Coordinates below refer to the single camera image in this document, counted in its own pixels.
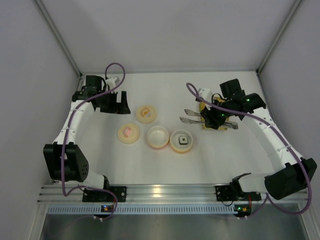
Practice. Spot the cream lid orange label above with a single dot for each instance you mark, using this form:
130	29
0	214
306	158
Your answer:
146	114

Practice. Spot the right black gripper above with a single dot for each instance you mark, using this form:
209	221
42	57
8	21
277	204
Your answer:
210	118

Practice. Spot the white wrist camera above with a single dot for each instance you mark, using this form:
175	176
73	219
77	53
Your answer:
205	95
112	82

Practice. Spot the pink bottom bowl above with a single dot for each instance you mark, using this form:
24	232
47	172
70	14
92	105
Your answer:
157	137

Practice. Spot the orange bottom bowl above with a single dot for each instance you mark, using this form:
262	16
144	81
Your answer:
174	143

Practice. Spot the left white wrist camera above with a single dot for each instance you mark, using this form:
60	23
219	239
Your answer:
112	82

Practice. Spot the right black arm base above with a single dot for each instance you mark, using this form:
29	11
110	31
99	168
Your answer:
229	193

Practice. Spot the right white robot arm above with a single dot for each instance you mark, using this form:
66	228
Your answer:
291	171

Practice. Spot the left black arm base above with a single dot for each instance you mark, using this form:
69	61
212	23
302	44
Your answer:
98	196

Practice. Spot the woven bamboo tray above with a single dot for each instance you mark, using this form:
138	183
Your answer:
201	106

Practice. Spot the green sushi roll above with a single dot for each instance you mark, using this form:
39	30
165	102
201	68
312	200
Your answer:
183	140

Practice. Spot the aluminium front rail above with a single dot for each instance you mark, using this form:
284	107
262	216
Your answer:
139	194

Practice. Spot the slotted cable duct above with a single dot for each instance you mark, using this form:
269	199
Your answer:
141	209

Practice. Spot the metal tongs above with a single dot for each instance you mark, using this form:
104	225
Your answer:
226	125

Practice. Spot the cream lid pink label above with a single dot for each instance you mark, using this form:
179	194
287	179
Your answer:
128	133

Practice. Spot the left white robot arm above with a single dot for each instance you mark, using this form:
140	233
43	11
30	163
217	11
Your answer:
64	158

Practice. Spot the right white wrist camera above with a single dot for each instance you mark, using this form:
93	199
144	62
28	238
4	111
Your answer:
205	95

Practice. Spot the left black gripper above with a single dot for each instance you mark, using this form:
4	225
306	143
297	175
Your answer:
110	103

